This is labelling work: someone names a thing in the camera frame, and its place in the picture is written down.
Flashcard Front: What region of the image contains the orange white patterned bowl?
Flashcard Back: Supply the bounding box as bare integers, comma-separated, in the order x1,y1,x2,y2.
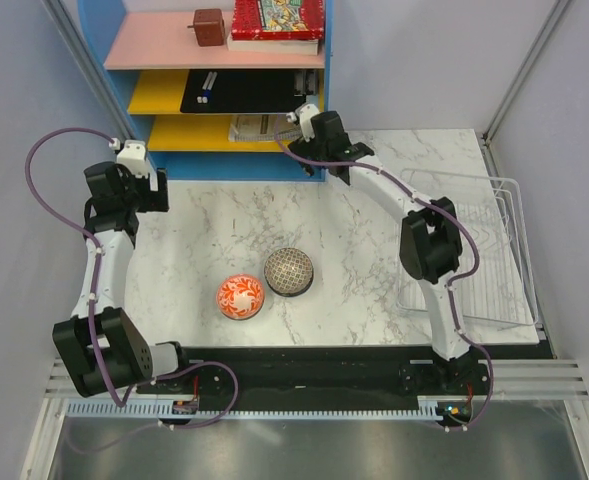
216,274,265,321

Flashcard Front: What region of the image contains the white wire dish rack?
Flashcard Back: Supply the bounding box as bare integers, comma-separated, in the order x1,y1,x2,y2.
401,169,538,330

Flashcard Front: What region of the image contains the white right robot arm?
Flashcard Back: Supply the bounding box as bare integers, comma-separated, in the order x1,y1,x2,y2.
281,104,494,395

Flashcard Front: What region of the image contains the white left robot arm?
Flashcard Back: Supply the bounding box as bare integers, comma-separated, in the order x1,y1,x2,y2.
52,160,194,397

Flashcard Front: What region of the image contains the patterned paper booklet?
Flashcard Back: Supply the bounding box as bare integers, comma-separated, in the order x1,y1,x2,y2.
228,114,300,143

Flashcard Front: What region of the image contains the white book under red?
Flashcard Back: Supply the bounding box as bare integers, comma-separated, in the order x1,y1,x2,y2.
226,35,320,56

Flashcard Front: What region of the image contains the black clipboard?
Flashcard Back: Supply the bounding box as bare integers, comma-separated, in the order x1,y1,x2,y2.
179,69,308,114

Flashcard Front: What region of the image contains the blue shelf unit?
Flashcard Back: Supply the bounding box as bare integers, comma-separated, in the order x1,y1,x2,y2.
77,1,330,182

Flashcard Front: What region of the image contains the white blue marker pen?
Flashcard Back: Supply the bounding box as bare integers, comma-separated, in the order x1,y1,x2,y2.
197,71,218,104

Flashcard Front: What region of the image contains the black mosaic patterned bowl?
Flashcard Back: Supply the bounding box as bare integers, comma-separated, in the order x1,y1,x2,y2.
264,247,314,297

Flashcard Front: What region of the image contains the red patterned book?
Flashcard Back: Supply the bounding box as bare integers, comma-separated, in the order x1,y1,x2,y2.
231,0,325,41

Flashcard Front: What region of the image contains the brown wooden cube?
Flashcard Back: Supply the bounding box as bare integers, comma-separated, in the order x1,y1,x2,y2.
188,8,225,47

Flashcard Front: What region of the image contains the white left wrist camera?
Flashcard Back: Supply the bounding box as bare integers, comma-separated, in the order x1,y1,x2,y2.
109,138,151,179

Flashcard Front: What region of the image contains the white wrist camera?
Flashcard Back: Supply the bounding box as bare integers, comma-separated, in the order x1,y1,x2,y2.
286,103,320,142
109,138,151,179

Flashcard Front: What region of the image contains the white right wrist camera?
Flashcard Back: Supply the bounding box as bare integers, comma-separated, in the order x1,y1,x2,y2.
286,103,320,142

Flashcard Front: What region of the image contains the aluminium rail left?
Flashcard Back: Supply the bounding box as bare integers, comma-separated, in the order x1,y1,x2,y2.
41,0,135,144

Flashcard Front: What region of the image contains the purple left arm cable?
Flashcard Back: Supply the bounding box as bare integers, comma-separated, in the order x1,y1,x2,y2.
26,127,240,456

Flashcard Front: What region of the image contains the light blue cable duct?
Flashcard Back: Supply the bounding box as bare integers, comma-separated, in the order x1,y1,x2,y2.
65,397,464,421

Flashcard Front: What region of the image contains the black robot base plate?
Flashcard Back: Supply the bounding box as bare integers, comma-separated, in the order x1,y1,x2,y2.
138,344,493,401

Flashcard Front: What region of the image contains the aluminium corner frame post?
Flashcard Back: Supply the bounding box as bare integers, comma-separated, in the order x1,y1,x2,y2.
480,0,574,146

